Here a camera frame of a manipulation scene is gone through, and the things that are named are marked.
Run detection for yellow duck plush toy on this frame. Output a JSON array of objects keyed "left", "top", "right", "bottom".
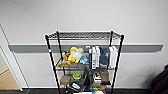
[{"left": 67, "top": 46, "right": 85, "bottom": 65}]

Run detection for small light blue toy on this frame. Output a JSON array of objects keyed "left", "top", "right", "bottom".
[{"left": 79, "top": 53, "right": 91, "bottom": 66}]

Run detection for white Oculus box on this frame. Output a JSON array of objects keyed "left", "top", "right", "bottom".
[{"left": 89, "top": 46, "right": 98, "bottom": 70}]

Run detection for slim white box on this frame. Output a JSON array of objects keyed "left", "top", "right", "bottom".
[{"left": 95, "top": 45, "right": 102, "bottom": 70}]

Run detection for green and yellow toy bowl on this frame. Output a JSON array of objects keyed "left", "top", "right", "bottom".
[{"left": 71, "top": 71, "right": 84, "bottom": 82}]

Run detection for tall white box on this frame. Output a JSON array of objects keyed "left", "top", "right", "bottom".
[{"left": 108, "top": 45, "right": 120, "bottom": 70}]

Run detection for black pointed bag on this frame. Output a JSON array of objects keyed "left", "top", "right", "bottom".
[{"left": 82, "top": 67, "right": 92, "bottom": 88}]

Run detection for white striped box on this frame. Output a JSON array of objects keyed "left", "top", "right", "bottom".
[{"left": 93, "top": 71, "right": 103, "bottom": 84}]

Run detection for stacked brown boxes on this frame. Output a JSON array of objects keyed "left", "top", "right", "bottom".
[{"left": 99, "top": 68, "right": 111, "bottom": 85}]

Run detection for small cardboard box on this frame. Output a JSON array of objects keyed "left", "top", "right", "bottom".
[{"left": 59, "top": 74, "right": 72, "bottom": 86}]

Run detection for black crumpled bag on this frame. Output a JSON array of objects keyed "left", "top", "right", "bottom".
[{"left": 68, "top": 81, "right": 86, "bottom": 93}]

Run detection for blue green yellow bundle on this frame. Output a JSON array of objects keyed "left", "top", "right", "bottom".
[{"left": 89, "top": 85, "right": 101, "bottom": 93}]

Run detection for black chair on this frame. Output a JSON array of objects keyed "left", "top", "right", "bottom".
[{"left": 149, "top": 64, "right": 168, "bottom": 94}]

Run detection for black wire shelf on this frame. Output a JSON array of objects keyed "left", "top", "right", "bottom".
[{"left": 44, "top": 30, "right": 125, "bottom": 94}]

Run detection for long grey wall band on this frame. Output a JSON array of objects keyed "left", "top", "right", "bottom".
[{"left": 7, "top": 43, "right": 165, "bottom": 54}]

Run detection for white door frame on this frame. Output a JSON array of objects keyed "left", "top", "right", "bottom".
[{"left": 0, "top": 22, "right": 25, "bottom": 92}]

